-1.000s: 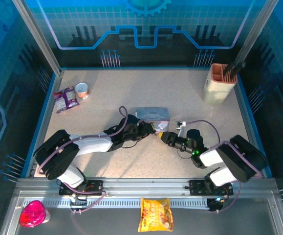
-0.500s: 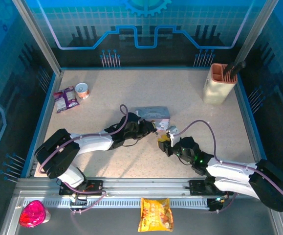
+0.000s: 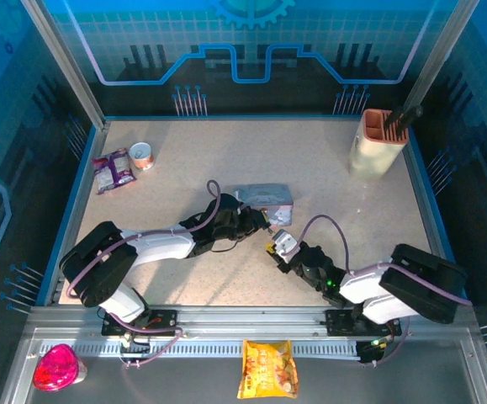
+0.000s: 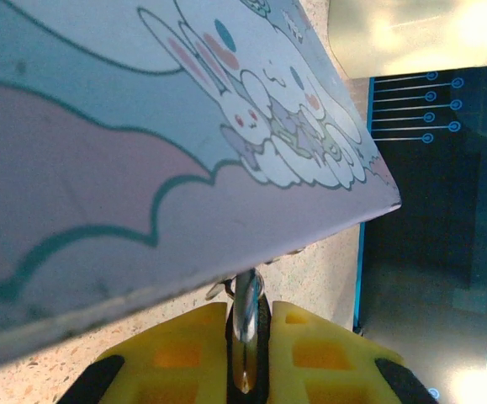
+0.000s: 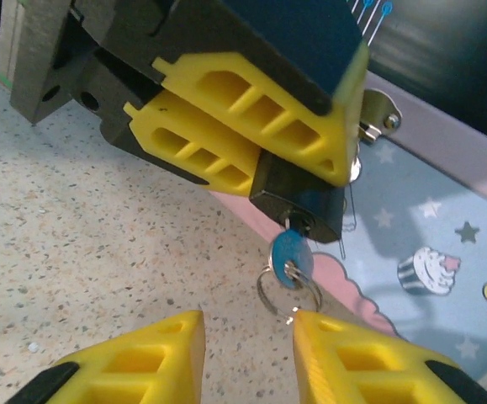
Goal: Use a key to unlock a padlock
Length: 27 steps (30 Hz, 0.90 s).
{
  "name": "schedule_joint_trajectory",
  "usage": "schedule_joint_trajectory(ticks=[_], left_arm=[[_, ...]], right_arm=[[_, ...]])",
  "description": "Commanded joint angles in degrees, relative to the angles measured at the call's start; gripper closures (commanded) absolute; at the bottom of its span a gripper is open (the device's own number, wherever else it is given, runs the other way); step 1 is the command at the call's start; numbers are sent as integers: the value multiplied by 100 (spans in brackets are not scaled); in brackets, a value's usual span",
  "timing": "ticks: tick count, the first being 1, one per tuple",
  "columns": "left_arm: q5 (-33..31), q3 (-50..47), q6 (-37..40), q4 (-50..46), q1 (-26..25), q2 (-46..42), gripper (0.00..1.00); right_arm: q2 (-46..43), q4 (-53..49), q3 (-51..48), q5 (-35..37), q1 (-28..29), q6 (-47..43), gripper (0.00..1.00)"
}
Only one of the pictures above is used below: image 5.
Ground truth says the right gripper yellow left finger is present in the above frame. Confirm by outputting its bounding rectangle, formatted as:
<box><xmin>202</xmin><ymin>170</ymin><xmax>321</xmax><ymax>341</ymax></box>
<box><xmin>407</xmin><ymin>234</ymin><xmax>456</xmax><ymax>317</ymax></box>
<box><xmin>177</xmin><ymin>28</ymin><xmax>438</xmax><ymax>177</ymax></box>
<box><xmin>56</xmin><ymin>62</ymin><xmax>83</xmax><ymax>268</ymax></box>
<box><xmin>3</xmin><ymin>309</ymin><xmax>206</xmax><ymax>404</ymax></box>

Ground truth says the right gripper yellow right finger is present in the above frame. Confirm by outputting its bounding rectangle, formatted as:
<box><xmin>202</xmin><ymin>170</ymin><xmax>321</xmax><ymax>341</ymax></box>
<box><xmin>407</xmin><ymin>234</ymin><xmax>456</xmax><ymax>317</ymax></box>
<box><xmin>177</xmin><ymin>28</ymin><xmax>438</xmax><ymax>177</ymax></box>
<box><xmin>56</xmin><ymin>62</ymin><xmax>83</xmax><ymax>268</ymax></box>
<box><xmin>291</xmin><ymin>310</ymin><xmax>487</xmax><ymax>404</ymax></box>

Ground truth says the black padlock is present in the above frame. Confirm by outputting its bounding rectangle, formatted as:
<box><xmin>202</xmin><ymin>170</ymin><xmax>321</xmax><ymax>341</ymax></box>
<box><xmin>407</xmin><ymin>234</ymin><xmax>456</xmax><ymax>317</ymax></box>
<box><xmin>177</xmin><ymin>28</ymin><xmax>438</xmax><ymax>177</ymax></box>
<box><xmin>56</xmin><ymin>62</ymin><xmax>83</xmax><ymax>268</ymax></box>
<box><xmin>248</xmin><ymin>145</ymin><xmax>363</xmax><ymax>246</ymax></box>

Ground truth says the metal key ring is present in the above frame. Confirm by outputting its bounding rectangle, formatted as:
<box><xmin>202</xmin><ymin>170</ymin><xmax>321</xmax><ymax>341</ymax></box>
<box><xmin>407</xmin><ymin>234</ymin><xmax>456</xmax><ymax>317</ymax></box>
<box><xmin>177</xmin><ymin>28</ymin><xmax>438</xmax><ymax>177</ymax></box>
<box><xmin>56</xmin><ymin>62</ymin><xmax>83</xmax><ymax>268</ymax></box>
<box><xmin>256</xmin><ymin>261</ymin><xmax>325</xmax><ymax>326</ymax></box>

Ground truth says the blue-headed key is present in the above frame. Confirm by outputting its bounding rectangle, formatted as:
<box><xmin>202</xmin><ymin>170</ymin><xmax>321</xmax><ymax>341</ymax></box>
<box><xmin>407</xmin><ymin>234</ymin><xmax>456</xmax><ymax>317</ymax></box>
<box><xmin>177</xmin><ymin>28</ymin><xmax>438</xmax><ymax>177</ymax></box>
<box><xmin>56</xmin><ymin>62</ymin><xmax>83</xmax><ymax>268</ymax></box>
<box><xmin>268</xmin><ymin>215</ymin><xmax>315</xmax><ymax>290</ymax></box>

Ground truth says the metal tin hasp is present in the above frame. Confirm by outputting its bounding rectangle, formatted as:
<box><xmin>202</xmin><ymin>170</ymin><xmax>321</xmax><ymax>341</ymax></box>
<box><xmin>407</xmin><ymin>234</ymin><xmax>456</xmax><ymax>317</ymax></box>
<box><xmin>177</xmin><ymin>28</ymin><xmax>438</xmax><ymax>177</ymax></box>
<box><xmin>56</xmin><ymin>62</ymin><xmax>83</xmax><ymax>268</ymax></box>
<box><xmin>357</xmin><ymin>88</ymin><xmax>405</xmax><ymax>145</ymax></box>

